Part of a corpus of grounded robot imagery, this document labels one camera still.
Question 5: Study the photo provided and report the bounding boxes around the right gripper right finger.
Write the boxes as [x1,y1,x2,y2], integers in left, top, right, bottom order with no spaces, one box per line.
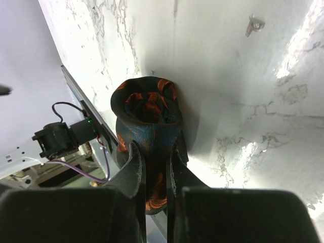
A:
[166,146,321,242]

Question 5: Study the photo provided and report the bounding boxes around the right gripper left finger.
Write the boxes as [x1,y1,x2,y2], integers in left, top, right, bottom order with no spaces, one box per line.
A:
[1,142,146,242]

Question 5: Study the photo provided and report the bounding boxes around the black orange floral tie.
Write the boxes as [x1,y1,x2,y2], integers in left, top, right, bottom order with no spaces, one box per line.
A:
[111,76,189,215]

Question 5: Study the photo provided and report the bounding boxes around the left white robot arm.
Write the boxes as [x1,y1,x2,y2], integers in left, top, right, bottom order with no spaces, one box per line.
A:
[1,119,97,179]

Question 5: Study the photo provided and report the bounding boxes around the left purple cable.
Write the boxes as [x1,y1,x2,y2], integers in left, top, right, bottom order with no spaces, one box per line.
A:
[48,145,113,183]

